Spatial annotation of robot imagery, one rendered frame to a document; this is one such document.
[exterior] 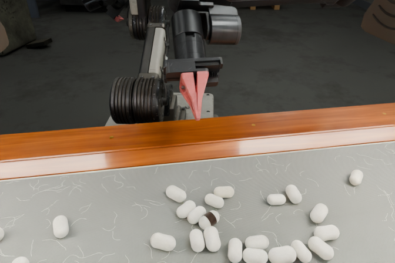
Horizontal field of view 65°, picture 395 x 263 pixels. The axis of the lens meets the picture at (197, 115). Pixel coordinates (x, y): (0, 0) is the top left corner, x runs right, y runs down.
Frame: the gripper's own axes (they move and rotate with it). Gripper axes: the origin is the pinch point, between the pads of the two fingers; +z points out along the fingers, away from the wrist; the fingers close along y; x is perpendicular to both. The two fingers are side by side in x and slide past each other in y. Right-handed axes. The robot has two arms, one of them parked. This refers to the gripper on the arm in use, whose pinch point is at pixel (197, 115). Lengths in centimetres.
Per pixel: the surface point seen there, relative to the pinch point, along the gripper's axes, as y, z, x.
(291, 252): 9.6, 22.4, -5.7
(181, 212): -4.2, 15.4, 0.6
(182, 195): -3.7, 12.8, 2.7
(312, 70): 138, -103, 198
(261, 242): 6.3, 20.8, -4.0
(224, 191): 3.3, 12.8, 2.7
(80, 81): -70, -108, 202
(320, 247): 14.0, 22.3, -5.3
